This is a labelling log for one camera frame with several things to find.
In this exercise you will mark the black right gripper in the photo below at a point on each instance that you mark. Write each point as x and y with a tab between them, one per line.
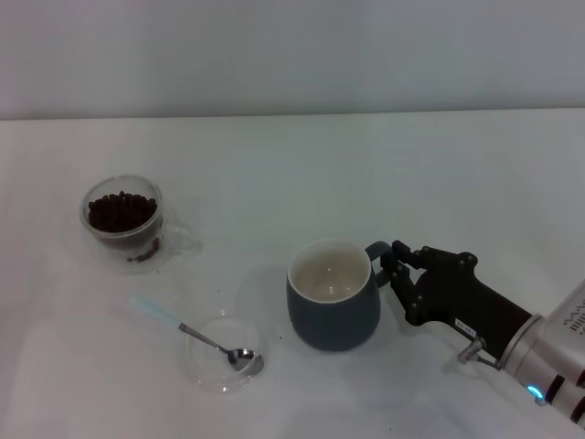
466	297

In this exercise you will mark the dark blue ceramic mug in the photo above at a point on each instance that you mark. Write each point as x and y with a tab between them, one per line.
333	320

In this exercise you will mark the clear double-wall glass cup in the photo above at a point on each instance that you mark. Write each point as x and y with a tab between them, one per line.
171	231

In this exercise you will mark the pile of coffee beans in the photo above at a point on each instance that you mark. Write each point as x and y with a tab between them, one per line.
121	212

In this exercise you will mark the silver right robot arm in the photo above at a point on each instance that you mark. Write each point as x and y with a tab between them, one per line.
553	356

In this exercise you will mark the clear glass saucer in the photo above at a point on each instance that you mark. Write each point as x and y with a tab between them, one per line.
201	368

